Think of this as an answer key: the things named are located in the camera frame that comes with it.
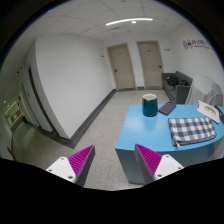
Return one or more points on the gripper magenta ridged right finger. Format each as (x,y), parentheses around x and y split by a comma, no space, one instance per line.
(153,165)

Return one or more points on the gripper magenta ridged left finger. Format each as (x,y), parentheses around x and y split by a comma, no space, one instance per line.
(74,168)

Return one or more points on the checkered grey white towel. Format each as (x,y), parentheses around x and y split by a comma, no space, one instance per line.
(186,131)

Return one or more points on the blue table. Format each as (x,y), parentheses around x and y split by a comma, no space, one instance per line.
(154,133)

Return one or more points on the purple notebook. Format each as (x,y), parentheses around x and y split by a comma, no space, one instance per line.
(167,108)

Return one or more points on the dark green mug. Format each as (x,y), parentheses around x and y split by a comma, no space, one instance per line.
(149,105)

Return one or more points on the white rainbow card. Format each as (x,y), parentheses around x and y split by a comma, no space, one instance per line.
(208,111)

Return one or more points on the grey sofa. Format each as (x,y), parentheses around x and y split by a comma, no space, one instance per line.
(179,93)

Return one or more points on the black bag on sofa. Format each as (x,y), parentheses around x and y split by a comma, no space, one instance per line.
(172,80)

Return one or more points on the right beige door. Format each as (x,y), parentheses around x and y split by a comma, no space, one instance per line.
(151,62)

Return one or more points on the beige door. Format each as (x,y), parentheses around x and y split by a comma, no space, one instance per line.
(151,62)
(121,67)

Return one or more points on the left beige door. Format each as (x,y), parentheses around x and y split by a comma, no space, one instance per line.
(121,67)

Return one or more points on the long ceiling light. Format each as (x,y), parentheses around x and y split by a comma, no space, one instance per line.
(128,20)

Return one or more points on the pink wall logo sign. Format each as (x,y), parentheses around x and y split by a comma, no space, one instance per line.
(196,43)

